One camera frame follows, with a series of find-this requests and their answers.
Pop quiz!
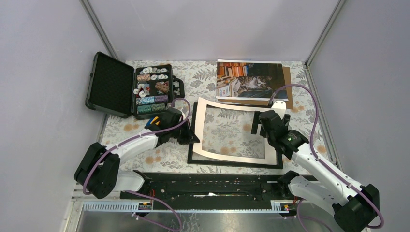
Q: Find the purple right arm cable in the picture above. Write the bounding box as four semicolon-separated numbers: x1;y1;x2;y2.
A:
268;84;385;232

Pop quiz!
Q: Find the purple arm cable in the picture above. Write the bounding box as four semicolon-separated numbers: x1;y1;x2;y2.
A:
268;84;385;232
81;97;193;231

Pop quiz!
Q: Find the floral table cloth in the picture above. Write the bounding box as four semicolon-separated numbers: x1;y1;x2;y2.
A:
93;60;334;176

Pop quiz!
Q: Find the black poker chip case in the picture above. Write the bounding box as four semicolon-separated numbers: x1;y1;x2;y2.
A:
85;52;185;120

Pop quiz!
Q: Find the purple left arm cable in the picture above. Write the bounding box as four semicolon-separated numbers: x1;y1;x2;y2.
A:
81;97;193;231

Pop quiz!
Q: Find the left aluminium corner post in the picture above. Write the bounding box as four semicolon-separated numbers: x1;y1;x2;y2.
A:
79;0;120;60

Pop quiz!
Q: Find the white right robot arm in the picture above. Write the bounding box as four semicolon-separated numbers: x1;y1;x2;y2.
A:
251;101;380;232

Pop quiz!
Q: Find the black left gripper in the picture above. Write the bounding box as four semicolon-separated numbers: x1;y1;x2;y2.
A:
170;118;200;145

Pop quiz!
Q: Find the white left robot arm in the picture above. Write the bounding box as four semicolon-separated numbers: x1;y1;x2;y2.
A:
74;108;200;199

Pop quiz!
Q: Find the brown backing board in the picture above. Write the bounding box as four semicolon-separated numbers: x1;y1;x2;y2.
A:
218;65;294;110

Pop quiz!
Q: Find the right aluminium corner post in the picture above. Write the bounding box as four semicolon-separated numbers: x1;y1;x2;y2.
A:
305;0;347;67

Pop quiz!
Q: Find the orange blue toy block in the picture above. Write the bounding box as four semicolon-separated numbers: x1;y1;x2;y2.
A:
146;116;160;126

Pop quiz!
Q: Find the black picture frame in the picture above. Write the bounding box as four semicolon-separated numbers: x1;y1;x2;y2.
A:
187;102;284;170

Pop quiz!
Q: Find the aluminium corner post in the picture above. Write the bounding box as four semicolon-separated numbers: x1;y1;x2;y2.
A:
79;0;120;60
305;0;347;67

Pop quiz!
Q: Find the white mat board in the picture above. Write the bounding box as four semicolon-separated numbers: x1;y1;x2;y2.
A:
191;98;278;165

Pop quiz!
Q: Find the cat photo print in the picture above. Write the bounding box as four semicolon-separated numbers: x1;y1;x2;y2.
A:
216;59;291;101

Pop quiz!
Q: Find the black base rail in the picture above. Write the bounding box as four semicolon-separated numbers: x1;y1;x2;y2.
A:
139;173;299;211

